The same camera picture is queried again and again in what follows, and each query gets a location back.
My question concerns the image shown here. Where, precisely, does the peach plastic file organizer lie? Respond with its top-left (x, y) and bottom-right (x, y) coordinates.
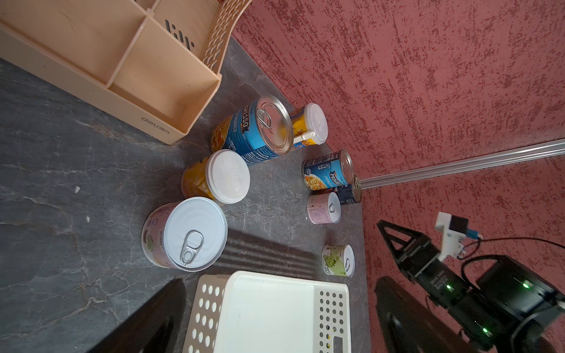
top-left (1, 0), bottom-right (249, 144)

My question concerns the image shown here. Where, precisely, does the dark chopped tomatoes can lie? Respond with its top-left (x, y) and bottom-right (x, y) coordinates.
top-left (325, 175), bottom-right (362, 205)

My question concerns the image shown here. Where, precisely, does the tall yellow can white lid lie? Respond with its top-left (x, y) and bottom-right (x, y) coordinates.
top-left (290, 103), bottom-right (329, 150)

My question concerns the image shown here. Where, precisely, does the short yellow can white lid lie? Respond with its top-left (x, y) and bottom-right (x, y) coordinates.
top-left (180, 149), bottom-right (250, 204)

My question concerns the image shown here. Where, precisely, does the blue Progresso soup can left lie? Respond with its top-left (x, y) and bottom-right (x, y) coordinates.
top-left (209, 95), bottom-right (294, 166)

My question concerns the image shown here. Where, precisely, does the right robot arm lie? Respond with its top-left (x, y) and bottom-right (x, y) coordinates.
top-left (378, 220), bottom-right (564, 352)

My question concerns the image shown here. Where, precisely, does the small green can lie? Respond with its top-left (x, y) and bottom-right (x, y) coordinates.
top-left (322, 245), bottom-right (355, 277)

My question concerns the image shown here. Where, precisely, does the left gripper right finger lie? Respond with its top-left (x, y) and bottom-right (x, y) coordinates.
top-left (375, 277), bottom-right (476, 353)

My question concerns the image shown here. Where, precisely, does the right corner aluminium profile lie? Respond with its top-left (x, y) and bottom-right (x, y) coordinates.
top-left (360, 138), bottom-right (564, 190)

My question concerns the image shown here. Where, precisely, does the blue Progresso noodle soup can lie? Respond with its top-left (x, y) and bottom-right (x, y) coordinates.
top-left (302, 149), bottom-right (355, 191)

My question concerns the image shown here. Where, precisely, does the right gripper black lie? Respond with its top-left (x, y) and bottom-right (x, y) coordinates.
top-left (378, 220), bottom-right (469, 309)

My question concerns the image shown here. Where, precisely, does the pink can front left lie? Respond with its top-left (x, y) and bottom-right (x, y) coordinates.
top-left (141, 197), bottom-right (228, 273)

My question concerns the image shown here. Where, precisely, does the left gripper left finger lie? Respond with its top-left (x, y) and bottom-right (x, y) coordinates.
top-left (90, 279), bottom-right (186, 352)

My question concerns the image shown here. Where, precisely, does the small pink can back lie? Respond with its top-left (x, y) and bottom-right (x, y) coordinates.
top-left (307, 192), bottom-right (341, 224)

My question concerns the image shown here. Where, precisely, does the white perforated plastic basket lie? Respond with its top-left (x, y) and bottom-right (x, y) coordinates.
top-left (182, 271), bottom-right (352, 352)

